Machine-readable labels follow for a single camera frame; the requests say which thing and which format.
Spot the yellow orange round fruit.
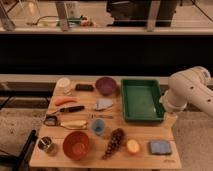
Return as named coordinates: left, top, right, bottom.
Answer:
left=126, top=139, right=140, bottom=154

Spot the purple grape bunch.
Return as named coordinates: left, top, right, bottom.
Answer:
left=102, top=128, right=125, bottom=159

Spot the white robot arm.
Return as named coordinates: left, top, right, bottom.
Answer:
left=159, top=66, right=213, bottom=129

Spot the green plastic tray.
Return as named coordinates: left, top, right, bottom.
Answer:
left=121, top=79, right=165, bottom=122

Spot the blue sponge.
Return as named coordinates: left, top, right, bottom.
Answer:
left=149, top=140, right=172, bottom=155

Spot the grey blue cloth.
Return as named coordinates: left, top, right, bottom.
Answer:
left=93, top=98, right=113, bottom=111

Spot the purple bowl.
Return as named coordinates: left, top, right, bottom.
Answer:
left=95, top=77, right=117, bottom=96

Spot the blue cup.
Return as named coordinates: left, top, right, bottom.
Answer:
left=91, top=119, right=105, bottom=136

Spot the black rectangular block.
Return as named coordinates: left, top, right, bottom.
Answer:
left=75, top=84, right=94, bottom=91

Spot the orange bowl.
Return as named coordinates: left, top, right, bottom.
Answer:
left=63, top=131, right=90, bottom=160

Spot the orange carrot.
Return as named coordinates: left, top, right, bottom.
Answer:
left=54, top=97, right=77, bottom=106

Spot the black peeler tool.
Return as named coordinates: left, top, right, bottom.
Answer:
left=43, top=115, right=60, bottom=126

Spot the metal cup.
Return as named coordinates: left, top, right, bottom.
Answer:
left=38, top=136, right=54, bottom=154

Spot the black stand leg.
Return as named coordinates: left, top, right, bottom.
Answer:
left=12, top=130, right=37, bottom=171

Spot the black handled knife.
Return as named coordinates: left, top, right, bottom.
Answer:
left=50, top=105, right=85, bottom=115

